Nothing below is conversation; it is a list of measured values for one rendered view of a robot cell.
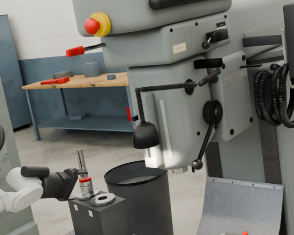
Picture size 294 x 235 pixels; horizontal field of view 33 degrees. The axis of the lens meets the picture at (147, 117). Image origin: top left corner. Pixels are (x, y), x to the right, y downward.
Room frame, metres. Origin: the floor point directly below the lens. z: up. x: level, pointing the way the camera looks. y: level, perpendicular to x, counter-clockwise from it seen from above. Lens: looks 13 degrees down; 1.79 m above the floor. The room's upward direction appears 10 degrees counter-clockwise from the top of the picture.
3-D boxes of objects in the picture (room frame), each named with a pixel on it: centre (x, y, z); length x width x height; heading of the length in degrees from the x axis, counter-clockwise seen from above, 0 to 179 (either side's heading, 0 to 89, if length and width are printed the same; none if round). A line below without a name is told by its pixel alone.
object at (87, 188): (1.74, 0.27, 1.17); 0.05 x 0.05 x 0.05
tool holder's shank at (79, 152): (1.74, 0.27, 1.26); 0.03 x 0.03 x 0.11
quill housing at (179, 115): (1.43, -0.08, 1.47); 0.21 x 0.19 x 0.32; 49
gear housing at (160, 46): (1.45, -0.10, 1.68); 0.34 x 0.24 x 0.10; 139
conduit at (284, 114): (1.50, -0.40, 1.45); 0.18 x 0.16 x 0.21; 139
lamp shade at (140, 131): (1.25, 0.01, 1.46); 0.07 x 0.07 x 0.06
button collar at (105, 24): (1.25, 0.08, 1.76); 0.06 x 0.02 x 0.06; 49
